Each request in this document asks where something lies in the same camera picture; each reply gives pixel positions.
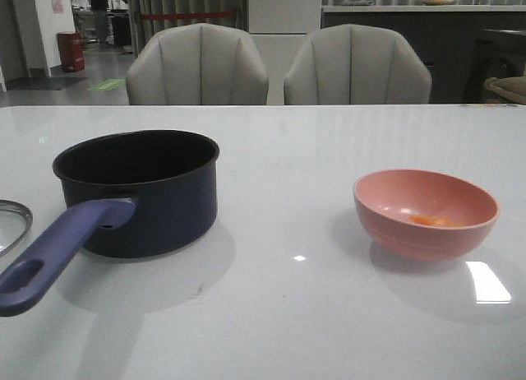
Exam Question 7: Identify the pink bowl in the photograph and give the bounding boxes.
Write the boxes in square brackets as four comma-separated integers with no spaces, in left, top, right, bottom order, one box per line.
[353,169,501,261]

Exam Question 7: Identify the orange ham pieces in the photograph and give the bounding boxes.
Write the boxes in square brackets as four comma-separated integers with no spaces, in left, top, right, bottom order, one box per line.
[409,214,455,228]

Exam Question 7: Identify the glass lid blue knob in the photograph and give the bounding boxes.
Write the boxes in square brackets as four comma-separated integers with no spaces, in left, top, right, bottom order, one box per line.
[1,199,33,256]

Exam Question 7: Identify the dark blue saucepan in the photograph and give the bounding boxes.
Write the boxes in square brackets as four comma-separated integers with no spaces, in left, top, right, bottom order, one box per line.
[1,130,219,317]

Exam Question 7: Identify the left grey upholstered chair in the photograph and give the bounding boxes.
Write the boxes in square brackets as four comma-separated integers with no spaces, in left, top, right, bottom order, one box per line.
[126,23,269,105]

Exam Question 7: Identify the grey upholstered chair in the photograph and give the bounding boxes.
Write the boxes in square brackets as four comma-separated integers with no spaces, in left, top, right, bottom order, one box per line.
[126,23,269,105]
[284,24,432,105]

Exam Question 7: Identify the right grey upholstered chair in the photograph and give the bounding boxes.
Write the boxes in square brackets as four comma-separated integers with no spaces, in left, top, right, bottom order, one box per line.
[284,24,432,105]

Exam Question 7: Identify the white drawer cabinet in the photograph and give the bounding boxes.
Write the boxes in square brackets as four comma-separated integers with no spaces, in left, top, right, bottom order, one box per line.
[247,0,322,105]

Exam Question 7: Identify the red barrier belt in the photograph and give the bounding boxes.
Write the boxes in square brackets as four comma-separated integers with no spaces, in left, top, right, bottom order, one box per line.
[140,10,237,21]

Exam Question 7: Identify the red trash bin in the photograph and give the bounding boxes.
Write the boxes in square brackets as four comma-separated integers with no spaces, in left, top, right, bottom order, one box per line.
[57,32,85,72]

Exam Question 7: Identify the dark grey counter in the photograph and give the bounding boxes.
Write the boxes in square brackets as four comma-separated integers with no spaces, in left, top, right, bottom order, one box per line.
[321,5,525,104]

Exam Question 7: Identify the person in black clothes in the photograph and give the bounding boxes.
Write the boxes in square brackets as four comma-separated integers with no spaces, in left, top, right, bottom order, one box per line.
[90,0,108,48]

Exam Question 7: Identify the beige cushion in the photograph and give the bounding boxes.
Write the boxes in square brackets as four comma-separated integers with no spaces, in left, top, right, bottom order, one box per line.
[483,76,526,105]

